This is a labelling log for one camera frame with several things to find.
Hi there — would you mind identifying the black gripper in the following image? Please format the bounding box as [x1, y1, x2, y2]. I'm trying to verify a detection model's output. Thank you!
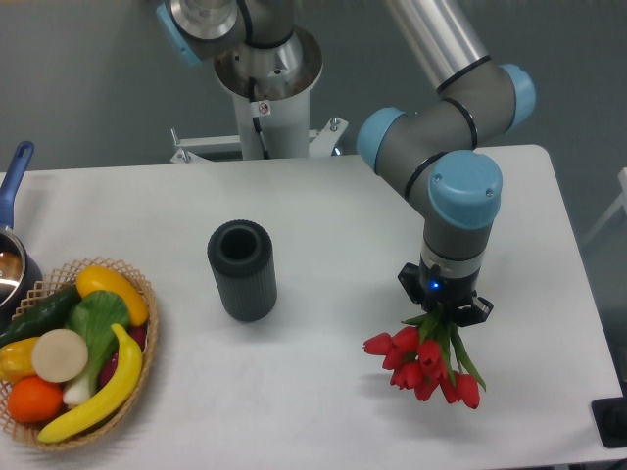
[397, 243, 494, 326]

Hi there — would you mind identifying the red tulip bouquet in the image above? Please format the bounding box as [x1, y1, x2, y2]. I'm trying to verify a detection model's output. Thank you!
[362, 306, 486, 409]

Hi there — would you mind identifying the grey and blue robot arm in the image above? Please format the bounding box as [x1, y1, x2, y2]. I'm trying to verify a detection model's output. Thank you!
[157, 1, 536, 327]

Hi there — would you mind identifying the dark grey ribbed vase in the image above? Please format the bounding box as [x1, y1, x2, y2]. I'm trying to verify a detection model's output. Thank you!
[207, 219, 277, 322]

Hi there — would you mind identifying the black device at edge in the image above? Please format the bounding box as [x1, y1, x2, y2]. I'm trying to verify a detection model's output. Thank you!
[591, 397, 626, 448]

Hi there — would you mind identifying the dark red vegetable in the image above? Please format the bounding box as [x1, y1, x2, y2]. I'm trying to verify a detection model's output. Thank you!
[98, 325, 147, 390]

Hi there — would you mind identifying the green bok choy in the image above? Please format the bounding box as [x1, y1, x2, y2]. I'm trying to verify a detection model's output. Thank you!
[63, 290, 130, 408]

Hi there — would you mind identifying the yellow banana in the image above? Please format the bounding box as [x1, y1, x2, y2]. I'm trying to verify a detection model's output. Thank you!
[37, 323, 143, 445]

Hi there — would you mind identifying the woven wicker basket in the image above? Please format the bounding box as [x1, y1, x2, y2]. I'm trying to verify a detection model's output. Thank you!
[1, 257, 159, 451]

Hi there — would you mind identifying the beige round slice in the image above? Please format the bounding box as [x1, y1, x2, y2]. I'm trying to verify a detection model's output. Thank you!
[31, 329, 88, 383]

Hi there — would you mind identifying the dark green cucumber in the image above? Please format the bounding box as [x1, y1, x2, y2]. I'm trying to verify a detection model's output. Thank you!
[1, 285, 81, 347]

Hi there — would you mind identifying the orange fruit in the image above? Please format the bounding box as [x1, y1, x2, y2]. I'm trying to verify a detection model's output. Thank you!
[7, 376, 63, 424]

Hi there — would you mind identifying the yellow bell pepper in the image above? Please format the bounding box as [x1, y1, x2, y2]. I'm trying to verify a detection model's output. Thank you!
[1, 337, 39, 383]

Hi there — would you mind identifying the white frame at right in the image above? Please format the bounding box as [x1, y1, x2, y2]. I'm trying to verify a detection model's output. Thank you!
[582, 167, 626, 248]

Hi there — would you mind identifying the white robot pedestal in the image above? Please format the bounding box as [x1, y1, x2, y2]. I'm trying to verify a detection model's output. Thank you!
[170, 25, 348, 164]

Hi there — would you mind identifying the blue handled saucepan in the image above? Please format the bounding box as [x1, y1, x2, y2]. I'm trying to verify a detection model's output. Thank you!
[1, 141, 42, 332]

